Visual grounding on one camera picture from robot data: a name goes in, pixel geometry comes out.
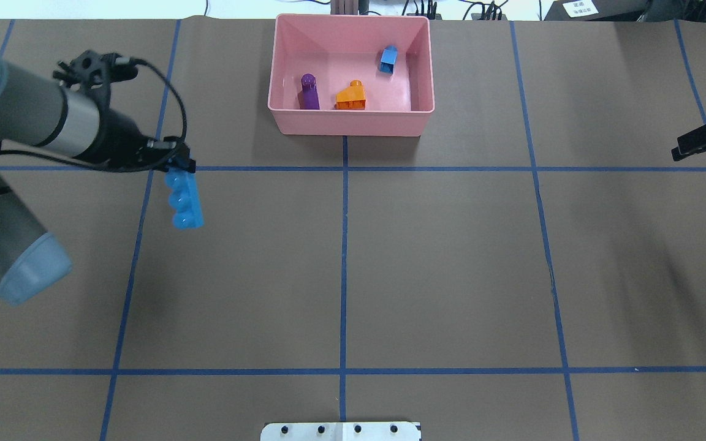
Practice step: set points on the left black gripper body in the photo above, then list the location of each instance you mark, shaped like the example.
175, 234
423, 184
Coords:
119, 142

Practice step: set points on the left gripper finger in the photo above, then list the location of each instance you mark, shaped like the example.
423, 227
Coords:
181, 165
168, 146

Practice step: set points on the long blue block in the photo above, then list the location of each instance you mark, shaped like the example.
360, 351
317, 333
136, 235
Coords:
184, 198

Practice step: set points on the purple block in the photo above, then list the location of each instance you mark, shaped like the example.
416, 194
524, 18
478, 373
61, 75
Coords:
308, 96

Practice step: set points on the orange block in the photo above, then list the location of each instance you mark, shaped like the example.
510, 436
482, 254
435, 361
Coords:
352, 97

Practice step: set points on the small blue block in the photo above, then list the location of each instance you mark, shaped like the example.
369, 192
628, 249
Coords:
388, 60

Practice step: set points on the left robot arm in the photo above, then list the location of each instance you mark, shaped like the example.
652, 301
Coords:
68, 119

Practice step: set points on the pink plastic box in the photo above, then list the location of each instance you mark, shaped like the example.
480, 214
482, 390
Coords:
337, 49

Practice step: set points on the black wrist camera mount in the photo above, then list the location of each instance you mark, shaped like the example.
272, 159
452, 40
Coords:
91, 70

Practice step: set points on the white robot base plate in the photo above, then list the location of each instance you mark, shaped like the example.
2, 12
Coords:
370, 430

